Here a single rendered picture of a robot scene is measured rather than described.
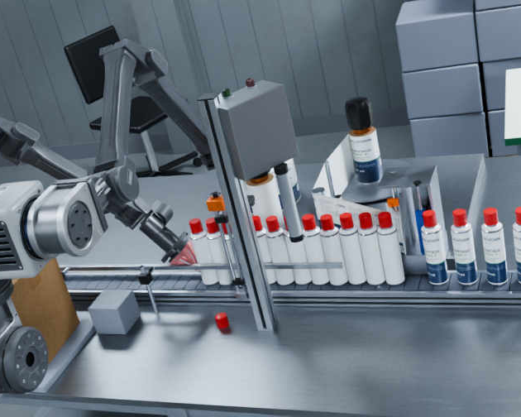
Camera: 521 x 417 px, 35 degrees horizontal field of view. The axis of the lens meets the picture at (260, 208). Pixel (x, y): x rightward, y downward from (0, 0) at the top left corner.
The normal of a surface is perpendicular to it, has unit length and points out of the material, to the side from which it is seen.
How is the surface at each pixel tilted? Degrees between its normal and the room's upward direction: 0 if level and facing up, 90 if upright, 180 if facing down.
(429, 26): 90
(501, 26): 90
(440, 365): 0
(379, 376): 0
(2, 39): 90
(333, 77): 90
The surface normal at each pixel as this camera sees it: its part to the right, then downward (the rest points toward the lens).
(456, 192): -0.22, -0.87
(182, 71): -0.25, 0.47
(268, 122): 0.57, 0.25
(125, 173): 0.88, -0.24
